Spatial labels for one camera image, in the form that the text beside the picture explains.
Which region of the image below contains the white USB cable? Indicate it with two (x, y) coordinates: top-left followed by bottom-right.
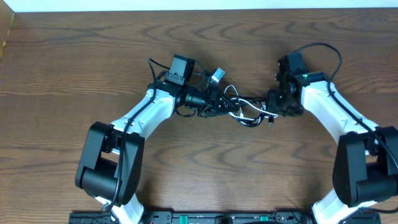
(223, 85), (279, 122)

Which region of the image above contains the black USB cable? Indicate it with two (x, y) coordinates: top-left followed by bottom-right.
(229, 96), (276, 129)

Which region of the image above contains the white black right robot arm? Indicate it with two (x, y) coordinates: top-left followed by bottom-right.
(267, 70), (397, 223)

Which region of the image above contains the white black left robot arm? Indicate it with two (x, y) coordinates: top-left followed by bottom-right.
(75, 81), (238, 223)

